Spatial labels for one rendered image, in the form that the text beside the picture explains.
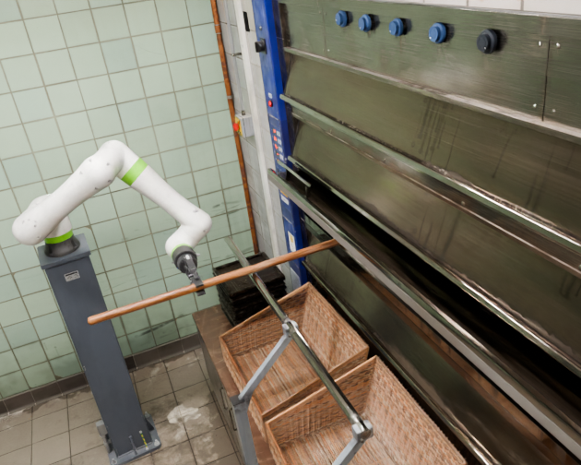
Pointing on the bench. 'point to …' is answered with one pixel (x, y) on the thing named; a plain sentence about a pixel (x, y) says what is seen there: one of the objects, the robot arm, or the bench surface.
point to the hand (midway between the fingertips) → (198, 285)
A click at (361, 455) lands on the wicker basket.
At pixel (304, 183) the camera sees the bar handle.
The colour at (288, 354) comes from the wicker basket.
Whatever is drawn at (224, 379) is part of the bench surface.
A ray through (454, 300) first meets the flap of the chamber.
